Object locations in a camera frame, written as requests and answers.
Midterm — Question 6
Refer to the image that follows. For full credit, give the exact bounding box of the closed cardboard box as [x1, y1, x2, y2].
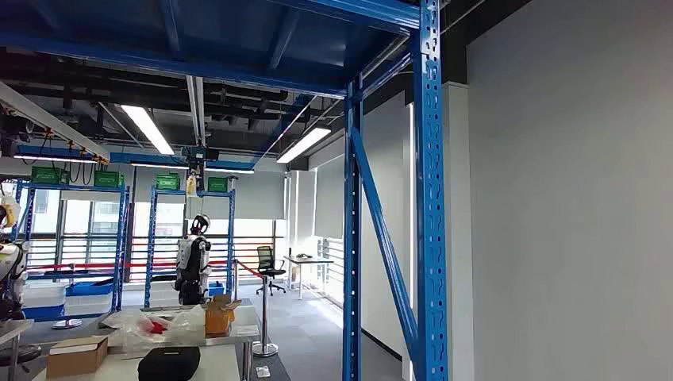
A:
[46, 336, 110, 380]

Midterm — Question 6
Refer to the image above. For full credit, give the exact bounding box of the black round stool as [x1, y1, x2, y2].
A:
[0, 344, 43, 368]

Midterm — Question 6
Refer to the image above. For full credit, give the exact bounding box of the grey roller blind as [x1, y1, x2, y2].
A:
[183, 169, 289, 221]

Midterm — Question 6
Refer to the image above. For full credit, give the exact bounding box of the black mesh office chair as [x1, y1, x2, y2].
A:
[256, 245, 288, 297]

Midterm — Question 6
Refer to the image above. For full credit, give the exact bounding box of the white office desk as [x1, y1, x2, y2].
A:
[283, 254, 336, 302]

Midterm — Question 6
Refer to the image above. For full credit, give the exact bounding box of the open orange cardboard box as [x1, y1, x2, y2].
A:
[203, 294, 244, 338]

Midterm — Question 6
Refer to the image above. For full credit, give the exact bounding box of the blue steel storage rack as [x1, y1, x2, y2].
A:
[13, 181, 130, 312]
[144, 187, 237, 310]

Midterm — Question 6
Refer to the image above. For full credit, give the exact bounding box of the blue overhead crane beam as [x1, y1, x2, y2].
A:
[13, 145, 257, 173]

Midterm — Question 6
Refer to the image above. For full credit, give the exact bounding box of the long ceiling light panel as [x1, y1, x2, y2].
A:
[119, 104, 176, 156]
[275, 126, 333, 164]

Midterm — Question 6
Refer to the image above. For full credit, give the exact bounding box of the short red barrier belt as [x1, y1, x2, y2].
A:
[235, 260, 266, 280]

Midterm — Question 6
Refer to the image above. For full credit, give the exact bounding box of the white black humanoid robot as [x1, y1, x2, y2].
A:
[174, 214, 213, 306]

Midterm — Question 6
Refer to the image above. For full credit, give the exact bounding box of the overhead hoist trolley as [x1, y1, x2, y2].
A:
[181, 146, 221, 180]
[0, 113, 37, 159]

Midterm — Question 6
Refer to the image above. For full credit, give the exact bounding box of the large blue steel shelf rack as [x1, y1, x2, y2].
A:
[0, 0, 449, 381]

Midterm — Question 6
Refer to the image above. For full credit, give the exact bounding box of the long red barrier belt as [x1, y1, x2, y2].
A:
[26, 260, 233, 272]

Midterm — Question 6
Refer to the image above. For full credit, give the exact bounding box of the black zip carrying case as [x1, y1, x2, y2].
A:
[137, 346, 202, 381]

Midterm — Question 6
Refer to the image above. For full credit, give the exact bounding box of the white overhead gantry rail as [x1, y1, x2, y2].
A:
[0, 81, 111, 162]
[186, 75, 207, 148]

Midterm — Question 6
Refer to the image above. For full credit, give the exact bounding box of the white table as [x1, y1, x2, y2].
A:
[31, 344, 242, 381]

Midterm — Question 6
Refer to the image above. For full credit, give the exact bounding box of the crumpled clear plastic bag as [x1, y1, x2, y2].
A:
[99, 306, 207, 355]

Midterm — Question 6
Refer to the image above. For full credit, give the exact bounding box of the stainless steel workbench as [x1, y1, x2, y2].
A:
[0, 319, 36, 381]
[93, 303, 263, 381]

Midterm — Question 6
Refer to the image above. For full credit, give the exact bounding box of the silver black humanoid robot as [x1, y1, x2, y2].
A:
[0, 205, 32, 321]

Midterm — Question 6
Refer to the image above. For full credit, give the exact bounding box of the white plastic bin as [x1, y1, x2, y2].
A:
[21, 283, 68, 309]
[63, 295, 113, 317]
[148, 281, 180, 308]

